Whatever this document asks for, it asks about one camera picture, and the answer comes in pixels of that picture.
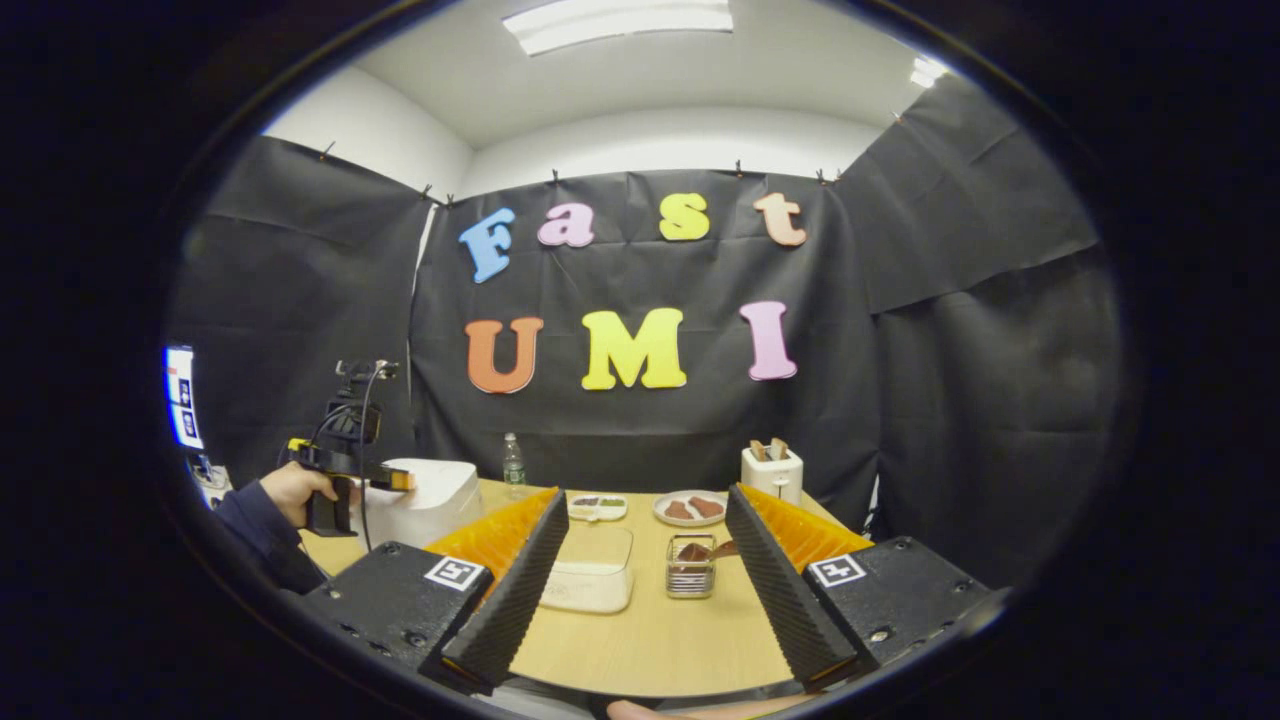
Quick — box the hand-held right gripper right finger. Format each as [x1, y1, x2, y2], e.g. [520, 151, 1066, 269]
[725, 483, 996, 693]

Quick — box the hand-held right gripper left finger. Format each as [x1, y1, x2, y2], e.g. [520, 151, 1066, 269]
[298, 486, 570, 698]

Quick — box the white rice cooker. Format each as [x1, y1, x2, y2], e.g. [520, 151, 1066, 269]
[350, 458, 484, 550]

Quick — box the clear wire chopstick holder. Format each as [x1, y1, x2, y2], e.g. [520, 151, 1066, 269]
[665, 534, 718, 600]

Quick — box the white round plate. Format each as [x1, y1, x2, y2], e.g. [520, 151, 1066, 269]
[653, 489, 730, 528]

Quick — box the white toaster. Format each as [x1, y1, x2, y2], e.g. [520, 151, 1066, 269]
[740, 438, 805, 507]

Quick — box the white divided grain dish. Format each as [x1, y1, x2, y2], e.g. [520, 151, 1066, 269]
[566, 494, 630, 524]

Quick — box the computer monitor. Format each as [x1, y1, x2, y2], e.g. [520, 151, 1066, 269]
[164, 344, 206, 452]

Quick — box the black backdrop cloth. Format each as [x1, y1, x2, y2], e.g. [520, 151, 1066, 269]
[165, 75, 1121, 591]

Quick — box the long ceiling light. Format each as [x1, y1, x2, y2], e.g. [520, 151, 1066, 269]
[502, 0, 735, 57]

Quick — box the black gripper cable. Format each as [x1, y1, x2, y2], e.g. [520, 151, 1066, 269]
[352, 365, 391, 553]

